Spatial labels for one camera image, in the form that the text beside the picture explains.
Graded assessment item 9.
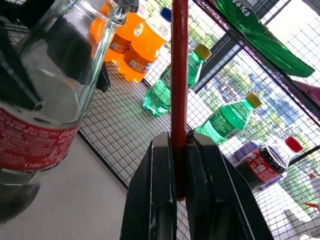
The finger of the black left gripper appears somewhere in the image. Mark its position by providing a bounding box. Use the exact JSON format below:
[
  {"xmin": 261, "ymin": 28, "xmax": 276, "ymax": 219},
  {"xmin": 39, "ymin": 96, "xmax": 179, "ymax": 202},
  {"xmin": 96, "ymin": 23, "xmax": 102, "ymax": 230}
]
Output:
[
  {"xmin": 0, "ymin": 21, "xmax": 45, "ymax": 111},
  {"xmin": 48, "ymin": 17, "xmax": 111, "ymax": 93}
]

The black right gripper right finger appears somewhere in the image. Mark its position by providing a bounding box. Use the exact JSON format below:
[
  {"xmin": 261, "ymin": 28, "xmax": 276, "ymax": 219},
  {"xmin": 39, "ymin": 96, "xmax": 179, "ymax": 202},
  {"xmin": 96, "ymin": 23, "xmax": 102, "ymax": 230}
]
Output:
[{"xmin": 185, "ymin": 131, "xmax": 275, "ymax": 240}]

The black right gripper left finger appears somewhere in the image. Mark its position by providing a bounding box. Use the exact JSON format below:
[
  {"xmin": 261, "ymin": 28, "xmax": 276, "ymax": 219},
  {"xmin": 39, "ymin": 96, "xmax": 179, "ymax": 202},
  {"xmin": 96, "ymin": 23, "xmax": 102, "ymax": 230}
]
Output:
[{"xmin": 119, "ymin": 131, "xmax": 178, "ymax": 240}]

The clear glass cola bottle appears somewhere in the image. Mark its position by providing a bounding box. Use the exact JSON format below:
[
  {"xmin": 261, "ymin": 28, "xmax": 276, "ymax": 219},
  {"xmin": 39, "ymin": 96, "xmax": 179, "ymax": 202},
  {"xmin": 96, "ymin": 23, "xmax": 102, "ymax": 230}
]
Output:
[{"xmin": 0, "ymin": 0, "xmax": 131, "ymax": 224}]

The orange soda plastic bottle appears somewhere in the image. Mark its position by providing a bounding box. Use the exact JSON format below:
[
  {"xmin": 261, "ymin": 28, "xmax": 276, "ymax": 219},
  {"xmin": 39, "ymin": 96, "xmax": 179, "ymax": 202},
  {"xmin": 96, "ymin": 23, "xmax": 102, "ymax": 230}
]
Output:
[{"xmin": 89, "ymin": 0, "xmax": 149, "ymax": 65}]

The orange soda bottle blue cap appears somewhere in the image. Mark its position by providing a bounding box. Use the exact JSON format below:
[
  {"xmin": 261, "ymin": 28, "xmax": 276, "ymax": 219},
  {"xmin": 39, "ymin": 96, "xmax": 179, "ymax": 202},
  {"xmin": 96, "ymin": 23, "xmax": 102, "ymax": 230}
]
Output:
[{"xmin": 117, "ymin": 6, "xmax": 173, "ymax": 84}]

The green soda bottle yellow cap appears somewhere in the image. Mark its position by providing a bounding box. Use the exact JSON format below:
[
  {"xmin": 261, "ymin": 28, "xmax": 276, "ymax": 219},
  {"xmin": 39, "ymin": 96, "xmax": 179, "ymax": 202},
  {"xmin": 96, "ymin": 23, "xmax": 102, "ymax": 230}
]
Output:
[
  {"xmin": 142, "ymin": 43, "xmax": 213, "ymax": 118},
  {"xmin": 193, "ymin": 91, "xmax": 264, "ymax": 146}
]

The cola plastic bottle red cap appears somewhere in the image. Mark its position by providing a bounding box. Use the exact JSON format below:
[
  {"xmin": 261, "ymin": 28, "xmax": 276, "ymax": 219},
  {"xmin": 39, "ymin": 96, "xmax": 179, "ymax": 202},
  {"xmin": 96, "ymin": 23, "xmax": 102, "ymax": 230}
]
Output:
[{"xmin": 236, "ymin": 136, "xmax": 305, "ymax": 185}]

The purple packet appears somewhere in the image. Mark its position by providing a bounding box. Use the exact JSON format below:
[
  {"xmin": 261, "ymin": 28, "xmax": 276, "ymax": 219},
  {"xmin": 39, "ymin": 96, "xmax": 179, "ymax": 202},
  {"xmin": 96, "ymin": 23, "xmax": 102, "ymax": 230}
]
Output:
[{"xmin": 233, "ymin": 141, "xmax": 259, "ymax": 161}]

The pink snack bag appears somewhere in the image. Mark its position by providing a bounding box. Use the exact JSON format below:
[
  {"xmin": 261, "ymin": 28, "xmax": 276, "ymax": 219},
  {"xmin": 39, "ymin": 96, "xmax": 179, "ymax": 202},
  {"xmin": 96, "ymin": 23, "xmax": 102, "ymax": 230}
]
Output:
[{"xmin": 291, "ymin": 79, "xmax": 320, "ymax": 114}]

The green snack bag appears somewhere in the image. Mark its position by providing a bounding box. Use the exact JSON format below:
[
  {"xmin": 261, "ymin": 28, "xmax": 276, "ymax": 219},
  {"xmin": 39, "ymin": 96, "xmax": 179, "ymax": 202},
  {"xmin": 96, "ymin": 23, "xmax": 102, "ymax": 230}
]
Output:
[{"xmin": 214, "ymin": 0, "xmax": 317, "ymax": 78}]

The black wire mesh rack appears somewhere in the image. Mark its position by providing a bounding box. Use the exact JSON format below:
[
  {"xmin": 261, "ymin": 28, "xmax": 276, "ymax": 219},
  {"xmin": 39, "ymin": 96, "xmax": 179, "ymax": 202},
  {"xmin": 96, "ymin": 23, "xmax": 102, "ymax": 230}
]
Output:
[{"xmin": 0, "ymin": 0, "xmax": 320, "ymax": 240}]

